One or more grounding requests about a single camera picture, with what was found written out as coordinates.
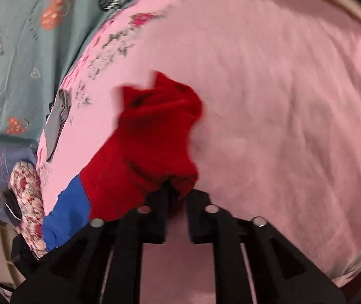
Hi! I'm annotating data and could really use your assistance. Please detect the grey cloth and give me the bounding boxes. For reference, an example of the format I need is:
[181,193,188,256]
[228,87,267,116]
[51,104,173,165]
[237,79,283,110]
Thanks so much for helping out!
[45,89,73,163]

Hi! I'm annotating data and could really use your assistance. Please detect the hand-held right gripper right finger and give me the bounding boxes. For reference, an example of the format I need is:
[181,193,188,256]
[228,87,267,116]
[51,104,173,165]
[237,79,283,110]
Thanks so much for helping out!
[186,189,347,304]

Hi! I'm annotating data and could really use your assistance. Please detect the red pants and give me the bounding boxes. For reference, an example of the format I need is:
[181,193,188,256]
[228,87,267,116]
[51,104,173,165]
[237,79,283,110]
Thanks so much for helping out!
[80,71,205,221]

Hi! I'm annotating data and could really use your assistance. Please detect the red floral pillow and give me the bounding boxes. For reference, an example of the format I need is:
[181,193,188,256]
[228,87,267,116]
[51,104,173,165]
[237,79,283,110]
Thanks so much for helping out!
[9,161,49,258]

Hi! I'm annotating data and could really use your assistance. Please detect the black device with white cable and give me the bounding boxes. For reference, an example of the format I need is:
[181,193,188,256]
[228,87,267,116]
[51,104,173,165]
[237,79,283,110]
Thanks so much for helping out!
[1,190,23,221]

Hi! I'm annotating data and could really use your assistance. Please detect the pink floral blanket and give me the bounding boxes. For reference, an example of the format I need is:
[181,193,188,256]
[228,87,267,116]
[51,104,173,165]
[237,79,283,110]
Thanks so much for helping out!
[36,0,361,304]

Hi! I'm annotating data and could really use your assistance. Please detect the blue pants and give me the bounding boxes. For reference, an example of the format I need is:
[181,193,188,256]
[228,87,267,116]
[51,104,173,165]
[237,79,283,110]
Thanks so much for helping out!
[43,174,92,251]

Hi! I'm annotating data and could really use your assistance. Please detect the green printed bed sheet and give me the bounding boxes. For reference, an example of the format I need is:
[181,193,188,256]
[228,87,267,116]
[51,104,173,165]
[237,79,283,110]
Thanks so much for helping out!
[0,0,160,144]

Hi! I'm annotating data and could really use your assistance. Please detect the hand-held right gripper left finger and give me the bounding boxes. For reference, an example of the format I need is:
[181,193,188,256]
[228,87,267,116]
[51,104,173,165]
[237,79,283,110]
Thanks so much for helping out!
[11,180,177,304]

